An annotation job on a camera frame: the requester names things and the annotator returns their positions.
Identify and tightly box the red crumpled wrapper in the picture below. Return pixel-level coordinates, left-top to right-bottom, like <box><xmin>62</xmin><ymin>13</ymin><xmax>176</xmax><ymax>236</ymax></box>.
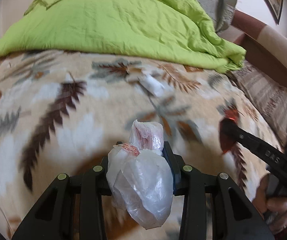
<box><xmin>219</xmin><ymin>107</ymin><xmax>239</xmax><ymax>154</ymax></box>

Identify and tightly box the leaf pattern fleece blanket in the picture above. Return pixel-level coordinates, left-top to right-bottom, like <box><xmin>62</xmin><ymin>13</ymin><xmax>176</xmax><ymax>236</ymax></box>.
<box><xmin>0</xmin><ymin>50</ymin><xmax>280</xmax><ymax>239</ymax></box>

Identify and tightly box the white plastic bag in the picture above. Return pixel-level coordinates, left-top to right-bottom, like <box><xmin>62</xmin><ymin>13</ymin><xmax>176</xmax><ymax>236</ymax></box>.
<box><xmin>106</xmin><ymin>120</ymin><xmax>173</xmax><ymax>230</ymax></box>

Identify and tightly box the striped floral pillow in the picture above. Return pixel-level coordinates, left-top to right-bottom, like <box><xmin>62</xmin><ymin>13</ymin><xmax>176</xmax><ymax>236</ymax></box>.
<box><xmin>228</xmin><ymin>60</ymin><xmax>287</xmax><ymax>146</ymax></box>

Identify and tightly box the brown beige headboard cushion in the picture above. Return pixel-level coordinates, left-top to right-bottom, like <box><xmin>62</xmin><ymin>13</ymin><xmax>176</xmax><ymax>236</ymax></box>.
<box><xmin>219</xmin><ymin>10</ymin><xmax>287</xmax><ymax>88</ymax></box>

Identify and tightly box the operator right hand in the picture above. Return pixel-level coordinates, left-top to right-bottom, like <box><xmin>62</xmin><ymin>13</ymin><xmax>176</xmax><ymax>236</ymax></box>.
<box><xmin>252</xmin><ymin>174</ymin><xmax>287</xmax><ymax>235</ymax></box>

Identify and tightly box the white pill bottle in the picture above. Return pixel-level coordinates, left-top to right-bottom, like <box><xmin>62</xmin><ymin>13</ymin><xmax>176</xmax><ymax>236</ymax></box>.
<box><xmin>138</xmin><ymin>75</ymin><xmax>165</xmax><ymax>97</ymax></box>

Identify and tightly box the grey quilted pillow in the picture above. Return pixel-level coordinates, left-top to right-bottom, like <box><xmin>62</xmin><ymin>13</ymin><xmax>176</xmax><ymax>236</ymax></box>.
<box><xmin>197</xmin><ymin>0</ymin><xmax>237</xmax><ymax>33</ymax></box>

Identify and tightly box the green quilt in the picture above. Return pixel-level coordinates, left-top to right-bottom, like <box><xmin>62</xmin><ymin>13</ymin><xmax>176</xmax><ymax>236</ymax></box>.
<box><xmin>0</xmin><ymin>0</ymin><xmax>246</xmax><ymax>73</ymax></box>

